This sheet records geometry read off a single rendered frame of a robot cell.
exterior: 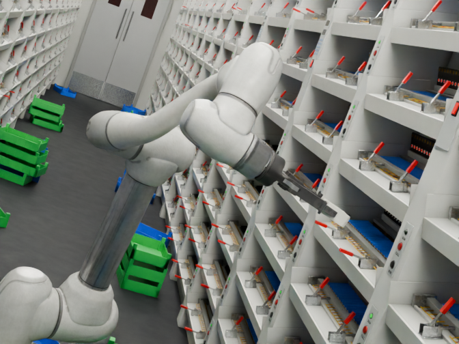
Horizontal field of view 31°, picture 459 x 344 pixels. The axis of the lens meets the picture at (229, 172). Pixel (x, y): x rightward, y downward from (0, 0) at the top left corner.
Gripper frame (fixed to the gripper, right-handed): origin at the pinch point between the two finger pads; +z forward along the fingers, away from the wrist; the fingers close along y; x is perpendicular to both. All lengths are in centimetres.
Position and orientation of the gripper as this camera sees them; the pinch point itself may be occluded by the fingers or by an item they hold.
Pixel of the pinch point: (332, 212)
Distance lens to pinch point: 193.8
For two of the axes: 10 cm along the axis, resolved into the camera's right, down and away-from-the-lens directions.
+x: -5.7, 8.2, 0.8
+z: 8.1, 5.4, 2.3
